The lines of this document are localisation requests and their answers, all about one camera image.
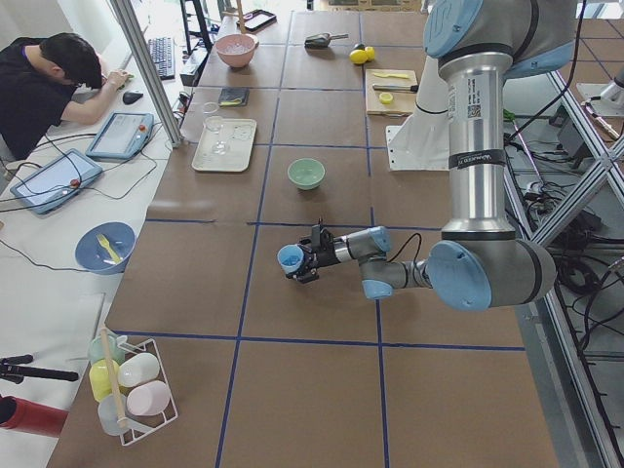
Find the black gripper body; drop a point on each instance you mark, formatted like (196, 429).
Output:
(324, 255)

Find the blue cup with ice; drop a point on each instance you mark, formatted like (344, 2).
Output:
(290, 258)

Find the mint green bowl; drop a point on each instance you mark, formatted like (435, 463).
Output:
(306, 173)

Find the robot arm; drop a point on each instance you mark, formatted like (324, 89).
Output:
(479, 262)

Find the metal ice scoop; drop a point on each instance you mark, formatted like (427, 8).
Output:
(322, 40)

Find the blue bowl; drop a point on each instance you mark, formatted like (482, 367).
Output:
(90, 255)

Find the pink bowl with ice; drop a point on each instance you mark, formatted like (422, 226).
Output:
(236, 50)

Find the cream serving tray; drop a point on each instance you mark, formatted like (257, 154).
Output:
(239, 134)

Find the clear wine glass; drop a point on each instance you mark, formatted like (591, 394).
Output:
(214, 125)

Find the half lemon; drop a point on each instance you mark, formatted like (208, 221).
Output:
(385, 98)

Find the wooden cutting board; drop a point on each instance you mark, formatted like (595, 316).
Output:
(403, 104)

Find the dark sponge pad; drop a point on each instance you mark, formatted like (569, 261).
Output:
(233, 97)

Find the small glass dish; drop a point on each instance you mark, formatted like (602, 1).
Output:
(210, 108)

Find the yellow plastic knife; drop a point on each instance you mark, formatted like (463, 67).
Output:
(391, 75)

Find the yellow lemon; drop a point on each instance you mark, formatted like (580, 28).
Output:
(359, 56)

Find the white plastic cup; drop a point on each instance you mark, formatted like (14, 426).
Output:
(141, 368)

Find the yellow plastic fork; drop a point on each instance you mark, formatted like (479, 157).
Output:
(105, 244)

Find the pink plastic cup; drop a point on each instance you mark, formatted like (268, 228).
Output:
(149, 398)

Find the far teach pendant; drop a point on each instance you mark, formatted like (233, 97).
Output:
(121, 136)

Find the teach pendant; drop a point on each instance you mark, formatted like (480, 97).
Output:
(121, 136)
(55, 183)

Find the black computer mouse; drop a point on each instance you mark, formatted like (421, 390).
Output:
(130, 97)

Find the green plastic cup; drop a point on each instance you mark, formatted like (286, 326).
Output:
(115, 346)

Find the black keyboard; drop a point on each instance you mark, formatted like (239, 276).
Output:
(162, 53)

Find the yellow plastic cup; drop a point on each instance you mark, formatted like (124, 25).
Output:
(99, 380)

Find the clear plastic cup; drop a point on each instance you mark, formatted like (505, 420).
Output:
(108, 417)

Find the near teach pendant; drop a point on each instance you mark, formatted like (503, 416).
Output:
(55, 183)

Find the person in black shirt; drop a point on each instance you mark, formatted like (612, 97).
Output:
(45, 81)

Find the red cylinder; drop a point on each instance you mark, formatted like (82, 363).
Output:
(30, 417)

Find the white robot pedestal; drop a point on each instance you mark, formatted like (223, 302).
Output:
(422, 142)

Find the black handled knife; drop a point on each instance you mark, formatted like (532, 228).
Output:
(396, 88)

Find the white wire cup rack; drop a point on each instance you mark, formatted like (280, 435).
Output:
(140, 427)

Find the wooden rack handle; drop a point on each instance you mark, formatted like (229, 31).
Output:
(122, 418)

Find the aluminium frame post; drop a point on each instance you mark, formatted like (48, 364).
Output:
(127, 19)

